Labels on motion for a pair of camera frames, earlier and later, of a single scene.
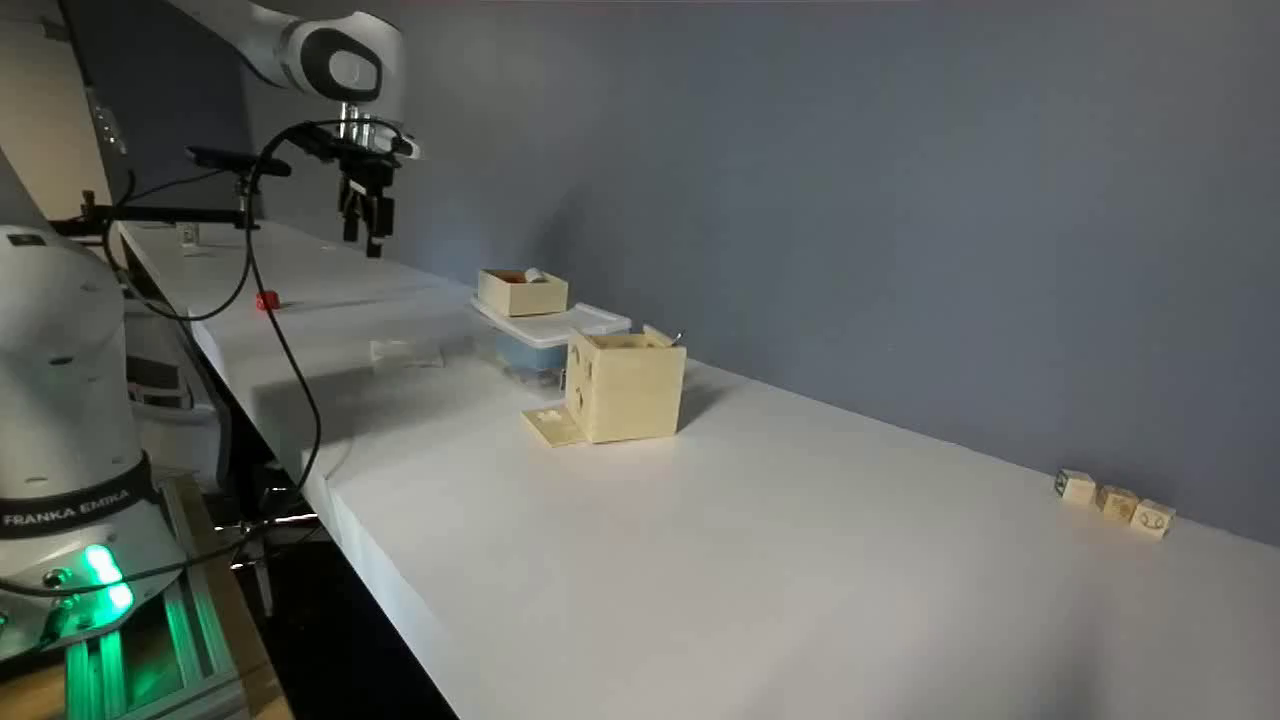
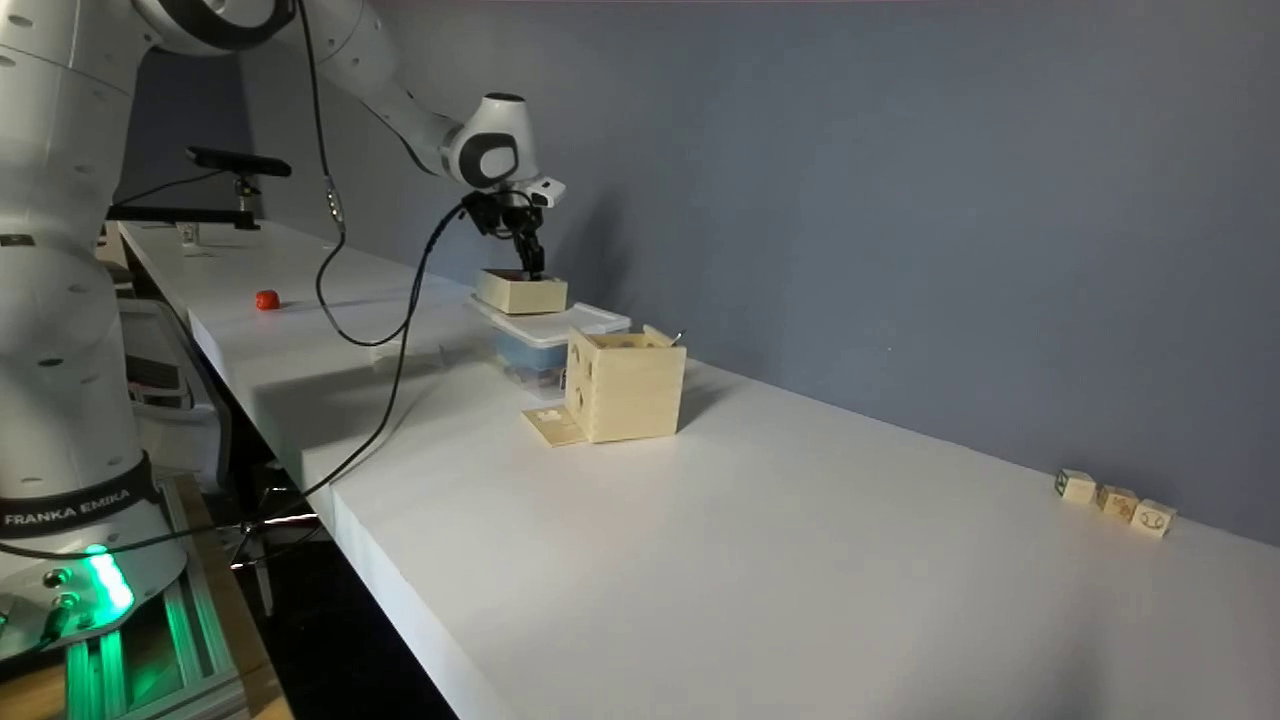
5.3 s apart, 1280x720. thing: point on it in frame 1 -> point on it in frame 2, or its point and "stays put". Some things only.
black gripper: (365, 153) -> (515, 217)
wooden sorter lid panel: (553, 425) stays put
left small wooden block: (1083, 490) stays put
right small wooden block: (1150, 519) stays put
